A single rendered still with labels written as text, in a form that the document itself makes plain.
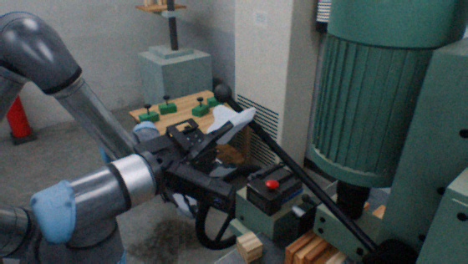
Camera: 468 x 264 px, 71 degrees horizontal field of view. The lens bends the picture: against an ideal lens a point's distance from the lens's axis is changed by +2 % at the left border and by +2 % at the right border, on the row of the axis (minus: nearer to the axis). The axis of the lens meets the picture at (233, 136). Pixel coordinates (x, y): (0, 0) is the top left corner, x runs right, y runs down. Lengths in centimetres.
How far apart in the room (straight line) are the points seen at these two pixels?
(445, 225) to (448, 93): 16
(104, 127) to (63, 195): 40
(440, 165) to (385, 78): 13
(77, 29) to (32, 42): 262
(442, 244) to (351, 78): 23
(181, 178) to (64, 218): 16
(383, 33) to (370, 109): 10
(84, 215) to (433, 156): 45
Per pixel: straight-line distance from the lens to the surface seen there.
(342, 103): 50
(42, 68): 78
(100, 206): 48
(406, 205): 53
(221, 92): 59
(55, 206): 47
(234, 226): 87
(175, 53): 284
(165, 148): 55
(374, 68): 47
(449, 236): 38
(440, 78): 45
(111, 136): 87
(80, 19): 341
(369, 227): 68
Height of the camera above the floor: 149
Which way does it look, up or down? 30 degrees down
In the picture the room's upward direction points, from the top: straight up
